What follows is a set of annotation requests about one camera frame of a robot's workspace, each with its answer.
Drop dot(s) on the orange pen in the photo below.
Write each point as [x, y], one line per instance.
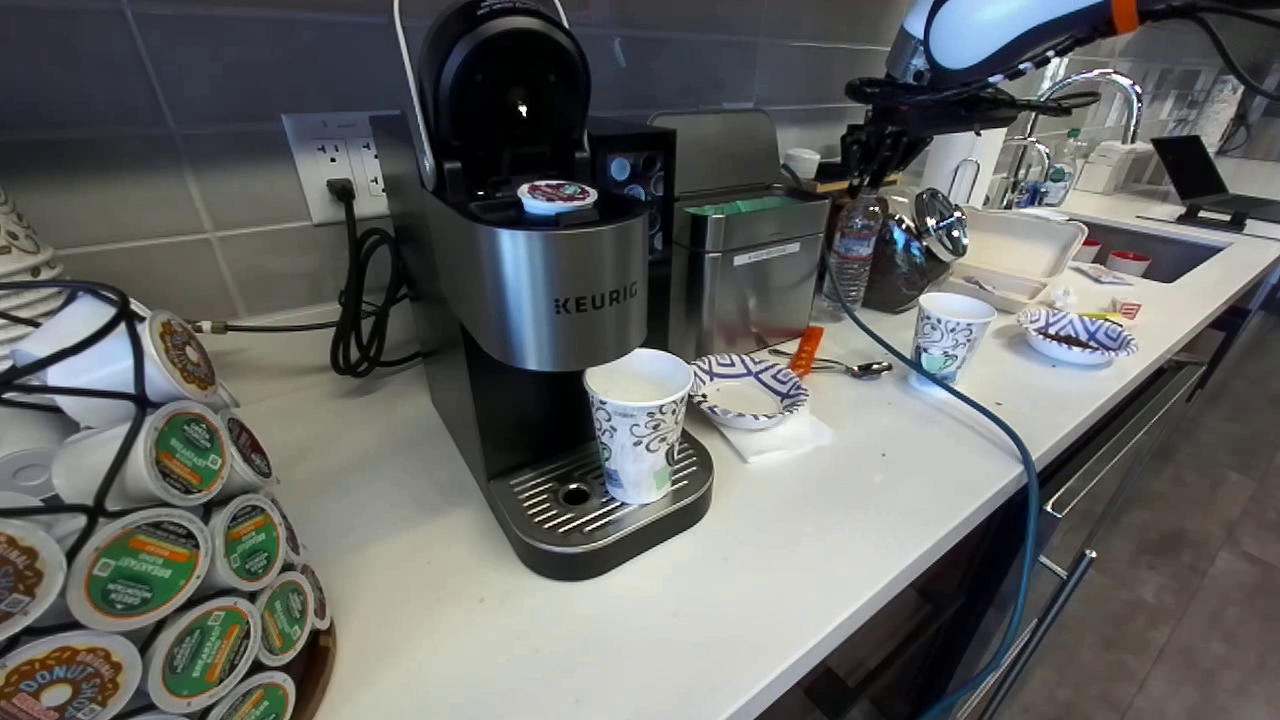
[804, 353]

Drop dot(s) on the chrome sink faucet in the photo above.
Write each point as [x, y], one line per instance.
[1076, 113]

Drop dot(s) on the black glass coffee carafe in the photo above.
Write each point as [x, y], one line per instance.
[919, 240]

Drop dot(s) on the patterned cup under Keurig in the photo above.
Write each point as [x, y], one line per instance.
[639, 412]

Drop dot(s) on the white napkin under bowl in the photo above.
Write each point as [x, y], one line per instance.
[770, 437]

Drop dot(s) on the patterned plate with crumbs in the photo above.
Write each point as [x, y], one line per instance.
[1076, 339]

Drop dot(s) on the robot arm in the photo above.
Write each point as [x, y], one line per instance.
[951, 63]

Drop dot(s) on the small patterned bowl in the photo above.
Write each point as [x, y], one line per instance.
[744, 394]

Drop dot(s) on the coffee pod in Keurig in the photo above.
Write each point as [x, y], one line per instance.
[553, 196]

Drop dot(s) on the white wall outlet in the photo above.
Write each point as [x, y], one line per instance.
[338, 144]

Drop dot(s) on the paper towel roll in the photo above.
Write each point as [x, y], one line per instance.
[961, 167]

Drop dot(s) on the coffee pod carousel rack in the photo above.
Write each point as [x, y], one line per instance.
[145, 556]

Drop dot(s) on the patterned paper cup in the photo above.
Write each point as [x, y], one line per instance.
[951, 324]

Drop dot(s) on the black silver Keurig coffee maker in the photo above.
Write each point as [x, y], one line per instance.
[518, 304]

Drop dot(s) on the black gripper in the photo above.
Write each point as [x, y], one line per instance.
[901, 122]

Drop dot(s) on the steel kitchen sink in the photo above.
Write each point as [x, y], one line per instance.
[1167, 259]

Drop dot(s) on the open beige takeout box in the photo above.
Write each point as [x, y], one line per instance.
[1017, 252]

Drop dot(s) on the black tablet on stand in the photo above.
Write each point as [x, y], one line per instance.
[1201, 187]

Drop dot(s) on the clear plastic water bottle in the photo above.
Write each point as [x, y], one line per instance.
[854, 249]

